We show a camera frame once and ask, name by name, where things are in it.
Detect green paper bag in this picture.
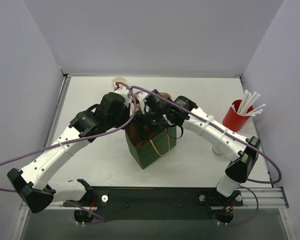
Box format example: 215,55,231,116
125,112,178,169

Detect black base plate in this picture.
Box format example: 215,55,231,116
63,186,243,224

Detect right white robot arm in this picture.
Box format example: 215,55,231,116
136,90,260,197

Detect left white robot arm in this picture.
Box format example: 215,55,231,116
7,89,131,213

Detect white paper cups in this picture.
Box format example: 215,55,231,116
111,77,128,90

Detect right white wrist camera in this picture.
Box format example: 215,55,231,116
136,91,148,114

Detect white wrapped straws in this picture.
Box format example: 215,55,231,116
232,89,266,117

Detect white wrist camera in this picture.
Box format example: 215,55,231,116
136,91,148,114
114,85,131,107

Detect aluminium rail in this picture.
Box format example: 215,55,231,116
19,187,290,211

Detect red cup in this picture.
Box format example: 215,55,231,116
222,99,251,132

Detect brown cardboard cup carrier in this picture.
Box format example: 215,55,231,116
134,91,172,99

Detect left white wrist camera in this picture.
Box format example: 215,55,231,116
114,85,131,107

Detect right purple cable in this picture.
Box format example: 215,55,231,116
129,85,283,227

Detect white paper cup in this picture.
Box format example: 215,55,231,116
211,145,223,156

